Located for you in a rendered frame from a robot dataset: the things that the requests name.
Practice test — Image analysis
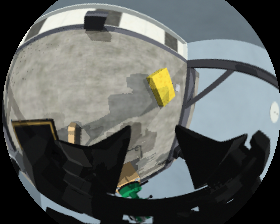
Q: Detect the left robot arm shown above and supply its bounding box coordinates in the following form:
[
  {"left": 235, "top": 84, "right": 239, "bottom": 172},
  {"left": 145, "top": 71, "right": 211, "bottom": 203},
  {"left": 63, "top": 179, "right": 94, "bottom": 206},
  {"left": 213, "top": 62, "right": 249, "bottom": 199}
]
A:
[{"left": 178, "top": 150, "right": 185, "bottom": 220}]

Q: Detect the tan wooden block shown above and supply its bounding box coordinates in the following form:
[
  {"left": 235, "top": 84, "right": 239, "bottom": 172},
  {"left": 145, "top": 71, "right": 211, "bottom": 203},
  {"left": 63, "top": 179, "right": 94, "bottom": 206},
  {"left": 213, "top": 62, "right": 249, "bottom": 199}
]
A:
[{"left": 117, "top": 162, "right": 140, "bottom": 188}]

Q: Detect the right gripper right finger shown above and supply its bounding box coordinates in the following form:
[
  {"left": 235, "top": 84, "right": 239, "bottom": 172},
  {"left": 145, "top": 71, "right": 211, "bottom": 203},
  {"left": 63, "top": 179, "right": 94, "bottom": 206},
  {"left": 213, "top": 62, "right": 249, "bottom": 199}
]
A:
[{"left": 175, "top": 125, "right": 248, "bottom": 190}]

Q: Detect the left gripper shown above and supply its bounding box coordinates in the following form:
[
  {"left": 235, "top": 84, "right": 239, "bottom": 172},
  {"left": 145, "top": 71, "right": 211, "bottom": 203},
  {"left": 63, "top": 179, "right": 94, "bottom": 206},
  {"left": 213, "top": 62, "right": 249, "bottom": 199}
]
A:
[{"left": 177, "top": 209, "right": 195, "bottom": 218}]

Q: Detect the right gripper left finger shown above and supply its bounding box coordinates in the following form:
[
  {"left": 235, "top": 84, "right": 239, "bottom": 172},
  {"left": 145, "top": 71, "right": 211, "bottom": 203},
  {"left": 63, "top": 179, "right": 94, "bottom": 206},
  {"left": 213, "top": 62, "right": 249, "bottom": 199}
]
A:
[{"left": 54, "top": 125, "right": 131, "bottom": 194}]

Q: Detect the black rectangular mat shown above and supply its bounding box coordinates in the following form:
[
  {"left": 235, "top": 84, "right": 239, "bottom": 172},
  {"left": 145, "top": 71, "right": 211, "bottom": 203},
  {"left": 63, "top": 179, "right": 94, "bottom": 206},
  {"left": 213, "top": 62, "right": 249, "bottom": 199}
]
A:
[{"left": 11, "top": 119, "right": 63, "bottom": 168}]

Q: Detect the tan rectangular block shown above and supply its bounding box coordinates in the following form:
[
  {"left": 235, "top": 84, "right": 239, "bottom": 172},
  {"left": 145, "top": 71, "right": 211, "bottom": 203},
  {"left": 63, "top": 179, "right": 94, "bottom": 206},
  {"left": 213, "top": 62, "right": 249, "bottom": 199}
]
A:
[{"left": 68, "top": 122, "right": 76, "bottom": 144}]

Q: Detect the green bench vise body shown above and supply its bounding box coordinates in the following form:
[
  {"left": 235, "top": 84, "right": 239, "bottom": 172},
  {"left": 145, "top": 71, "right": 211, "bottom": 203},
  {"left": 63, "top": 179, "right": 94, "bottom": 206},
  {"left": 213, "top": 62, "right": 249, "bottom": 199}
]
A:
[{"left": 120, "top": 183, "right": 143, "bottom": 222}]

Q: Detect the yellow sponge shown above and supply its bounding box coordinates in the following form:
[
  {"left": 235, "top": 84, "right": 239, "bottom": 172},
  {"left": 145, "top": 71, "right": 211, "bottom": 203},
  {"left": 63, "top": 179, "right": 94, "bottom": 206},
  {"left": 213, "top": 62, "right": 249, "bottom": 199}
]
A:
[{"left": 146, "top": 68, "right": 175, "bottom": 106}]

